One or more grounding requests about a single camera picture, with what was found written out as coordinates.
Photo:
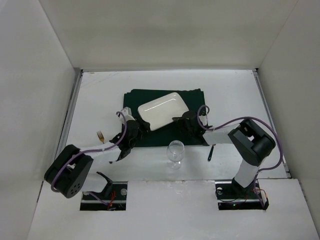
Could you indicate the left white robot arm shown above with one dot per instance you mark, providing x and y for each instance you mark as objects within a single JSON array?
[{"x": 69, "y": 171}]

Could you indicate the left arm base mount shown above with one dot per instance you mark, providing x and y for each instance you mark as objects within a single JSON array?
[{"x": 115, "y": 201}]

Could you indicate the clear wine glass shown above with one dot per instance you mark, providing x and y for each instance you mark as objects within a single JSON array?
[{"x": 175, "y": 153}]

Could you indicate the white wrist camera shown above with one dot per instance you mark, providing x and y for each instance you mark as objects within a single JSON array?
[
  {"x": 126, "y": 115},
  {"x": 204, "y": 120}
]

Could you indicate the gold knife black handle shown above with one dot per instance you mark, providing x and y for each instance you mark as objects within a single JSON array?
[{"x": 211, "y": 153}]

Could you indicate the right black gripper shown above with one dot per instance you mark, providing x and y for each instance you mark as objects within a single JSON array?
[{"x": 186, "y": 121}]

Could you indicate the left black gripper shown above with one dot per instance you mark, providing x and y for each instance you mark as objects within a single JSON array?
[{"x": 139, "y": 127}]

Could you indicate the dark green cloth placemat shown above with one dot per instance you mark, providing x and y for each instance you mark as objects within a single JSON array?
[{"x": 164, "y": 136}]

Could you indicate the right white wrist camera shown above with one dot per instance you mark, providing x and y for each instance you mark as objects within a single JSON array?
[{"x": 204, "y": 120}]

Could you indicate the gold fork black handle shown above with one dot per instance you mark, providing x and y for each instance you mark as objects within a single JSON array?
[{"x": 100, "y": 136}]

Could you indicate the white rectangular plate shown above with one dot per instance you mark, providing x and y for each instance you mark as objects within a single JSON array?
[{"x": 161, "y": 111}]

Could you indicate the right aluminium table rail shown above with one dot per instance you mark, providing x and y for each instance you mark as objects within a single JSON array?
[{"x": 269, "y": 116}]

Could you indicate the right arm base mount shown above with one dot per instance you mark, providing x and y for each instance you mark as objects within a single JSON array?
[{"x": 230, "y": 197}]

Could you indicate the aluminium table rail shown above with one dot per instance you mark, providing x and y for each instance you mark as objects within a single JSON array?
[
  {"x": 269, "y": 116},
  {"x": 69, "y": 112}
]

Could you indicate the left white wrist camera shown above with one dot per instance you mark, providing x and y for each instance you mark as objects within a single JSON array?
[{"x": 126, "y": 115}]

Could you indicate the left aluminium table rail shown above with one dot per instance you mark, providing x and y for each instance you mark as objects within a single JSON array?
[{"x": 69, "y": 112}]

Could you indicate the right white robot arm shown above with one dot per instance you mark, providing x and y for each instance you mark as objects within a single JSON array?
[{"x": 252, "y": 142}]

